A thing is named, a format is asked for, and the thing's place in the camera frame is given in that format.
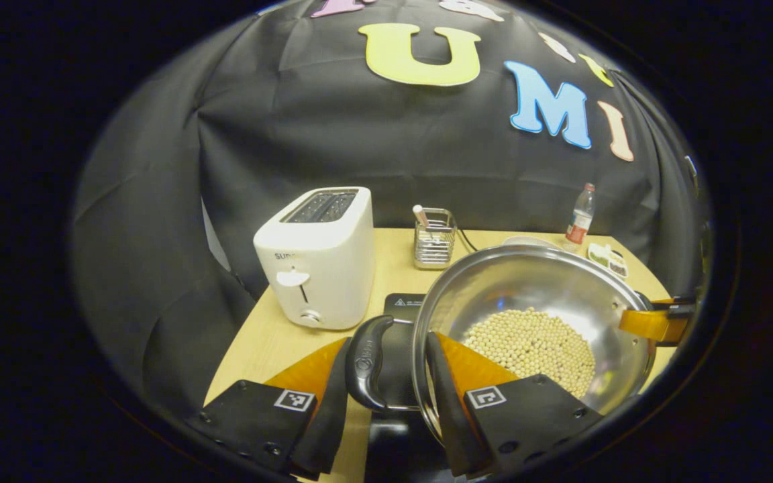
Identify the wire utensil holder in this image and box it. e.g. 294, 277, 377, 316
413, 208, 458, 270

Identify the black backdrop cloth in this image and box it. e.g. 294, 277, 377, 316
71, 0, 713, 417

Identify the small white food packet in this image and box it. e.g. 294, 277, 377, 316
586, 243, 629, 280

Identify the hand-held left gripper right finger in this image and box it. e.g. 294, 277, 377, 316
425, 331, 605, 478

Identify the black induction cooktop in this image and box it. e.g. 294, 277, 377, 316
366, 293, 458, 483

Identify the pile of soybeans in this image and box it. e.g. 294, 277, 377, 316
462, 309, 597, 398

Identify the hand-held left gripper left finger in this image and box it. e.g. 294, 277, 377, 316
185, 335, 354, 480

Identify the steel pot with black handles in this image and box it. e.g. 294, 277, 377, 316
345, 245, 659, 447

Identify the white toaster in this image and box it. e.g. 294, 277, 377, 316
254, 186, 376, 331

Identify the clear bottle with red label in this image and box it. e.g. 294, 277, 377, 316
565, 182, 597, 246

